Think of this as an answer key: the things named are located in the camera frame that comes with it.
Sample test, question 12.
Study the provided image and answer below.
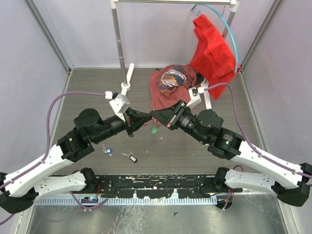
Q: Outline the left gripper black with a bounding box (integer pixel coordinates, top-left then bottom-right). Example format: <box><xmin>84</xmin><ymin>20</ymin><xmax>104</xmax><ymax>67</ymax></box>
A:
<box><xmin>93</xmin><ymin>108</ymin><xmax>153</xmax><ymax>145</ymax></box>

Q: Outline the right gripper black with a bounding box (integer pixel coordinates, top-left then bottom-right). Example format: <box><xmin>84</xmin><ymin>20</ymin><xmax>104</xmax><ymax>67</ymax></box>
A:
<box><xmin>149</xmin><ymin>99</ymin><xmax>208</xmax><ymax>144</ymax></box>

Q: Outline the key with green tag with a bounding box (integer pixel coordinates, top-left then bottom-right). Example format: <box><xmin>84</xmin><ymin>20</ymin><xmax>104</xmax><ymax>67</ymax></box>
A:
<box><xmin>151</xmin><ymin>127</ymin><xmax>158</xmax><ymax>135</ymax></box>

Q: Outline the key with black tag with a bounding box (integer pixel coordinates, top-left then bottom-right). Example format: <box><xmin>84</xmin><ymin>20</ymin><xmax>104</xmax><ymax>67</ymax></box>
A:
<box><xmin>122</xmin><ymin>150</ymin><xmax>138</xmax><ymax>163</ymax></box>

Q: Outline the large metal keyring with clips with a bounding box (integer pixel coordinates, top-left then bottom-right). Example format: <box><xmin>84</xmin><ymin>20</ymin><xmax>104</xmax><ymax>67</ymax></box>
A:
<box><xmin>152</xmin><ymin>117</ymin><xmax>161</xmax><ymax>128</ymax></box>

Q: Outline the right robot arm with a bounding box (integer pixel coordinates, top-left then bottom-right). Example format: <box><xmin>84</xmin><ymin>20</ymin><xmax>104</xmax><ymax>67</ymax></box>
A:
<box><xmin>150</xmin><ymin>101</ymin><xmax>312</xmax><ymax>207</ymax></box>

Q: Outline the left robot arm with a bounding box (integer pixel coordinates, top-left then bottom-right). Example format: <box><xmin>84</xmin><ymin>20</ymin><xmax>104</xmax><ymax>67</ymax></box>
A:
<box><xmin>0</xmin><ymin>108</ymin><xmax>152</xmax><ymax>214</ymax></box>

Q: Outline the faded red t-shirt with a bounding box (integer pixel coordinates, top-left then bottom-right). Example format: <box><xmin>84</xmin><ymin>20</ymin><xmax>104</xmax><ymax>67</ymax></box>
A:
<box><xmin>149</xmin><ymin>64</ymin><xmax>204</xmax><ymax>111</ymax></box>

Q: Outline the white clothes rack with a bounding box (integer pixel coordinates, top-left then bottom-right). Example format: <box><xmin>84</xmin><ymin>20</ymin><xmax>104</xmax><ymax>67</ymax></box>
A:
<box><xmin>109</xmin><ymin>0</ymin><xmax>241</xmax><ymax>110</ymax></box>

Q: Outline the key with blue tag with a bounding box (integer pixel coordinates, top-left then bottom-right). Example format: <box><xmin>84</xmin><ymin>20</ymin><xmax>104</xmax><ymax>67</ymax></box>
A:
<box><xmin>101</xmin><ymin>144</ymin><xmax>113</xmax><ymax>156</ymax></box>

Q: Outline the bright red shirt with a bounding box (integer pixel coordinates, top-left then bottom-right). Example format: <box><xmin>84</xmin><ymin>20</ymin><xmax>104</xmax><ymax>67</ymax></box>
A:
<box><xmin>189</xmin><ymin>14</ymin><xmax>241</xmax><ymax>87</ymax></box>

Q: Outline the blue clothes hanger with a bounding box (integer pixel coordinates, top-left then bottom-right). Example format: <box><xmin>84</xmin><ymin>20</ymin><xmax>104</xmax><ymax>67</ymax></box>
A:
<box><xmin>191</xmin><ymin>4</ymin><xmax>239</xmax><ymax>73</ymax></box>

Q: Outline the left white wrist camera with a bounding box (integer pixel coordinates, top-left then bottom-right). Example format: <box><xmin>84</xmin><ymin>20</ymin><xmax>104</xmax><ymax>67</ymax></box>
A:
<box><xmin>105</xmin><ymin>91</ymin><xmax>130</xmax><ymax>122</ymax></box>

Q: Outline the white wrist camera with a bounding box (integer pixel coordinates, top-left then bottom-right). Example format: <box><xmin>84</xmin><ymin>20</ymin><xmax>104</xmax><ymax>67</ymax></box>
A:
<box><xmin>187</xmin><ymin>87</ymin><xmax>204</xmax><ymax>109</ymax></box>
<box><xmin>105</xmin><ymin>91</ymin><xmax>130</xmax><ymax>122</ymax></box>

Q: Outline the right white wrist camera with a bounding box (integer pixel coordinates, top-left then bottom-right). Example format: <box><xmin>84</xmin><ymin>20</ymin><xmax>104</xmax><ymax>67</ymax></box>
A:
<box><xmin>187</xmin><ymin>87</ymin><xmax>204</xmax><ymax>109</ymax></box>

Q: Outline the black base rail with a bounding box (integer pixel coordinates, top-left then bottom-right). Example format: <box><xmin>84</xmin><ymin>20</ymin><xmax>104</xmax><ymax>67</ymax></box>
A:
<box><xmin>70</xmin><ymin>173</ymin><xmax>234</xmax><ymax>199</ymax></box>

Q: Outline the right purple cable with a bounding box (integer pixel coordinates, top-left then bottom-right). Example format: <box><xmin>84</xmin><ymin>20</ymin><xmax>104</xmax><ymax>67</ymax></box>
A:
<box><xmin>203</xmin><ymin>82</ymin><xmax>312</xmax><ymax>187</ymax></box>

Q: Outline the purple cable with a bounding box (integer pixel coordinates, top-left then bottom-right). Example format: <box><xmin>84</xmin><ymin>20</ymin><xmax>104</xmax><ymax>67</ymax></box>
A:
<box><xmin>203</xmin><ymin>82</ymin><xmax>312</xmax><ymax>187</ymax></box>
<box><xmin>0</xmin><ymin>90</ymin><xmax>108</xmax><ymax>226</ymax></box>

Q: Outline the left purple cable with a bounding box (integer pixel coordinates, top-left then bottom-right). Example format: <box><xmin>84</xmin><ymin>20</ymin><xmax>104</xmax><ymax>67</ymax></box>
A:
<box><xmin>0</xmin><ymin>90</ymin><xmax>108</xmax><ymax>226</ymax></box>

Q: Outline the white cable duct strip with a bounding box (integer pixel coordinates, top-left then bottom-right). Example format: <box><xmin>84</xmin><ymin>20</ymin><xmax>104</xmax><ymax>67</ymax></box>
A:
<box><xmin>35</xmin><ymin>195</ymin><xmax>217</xmax><ymax>206</ymax></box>

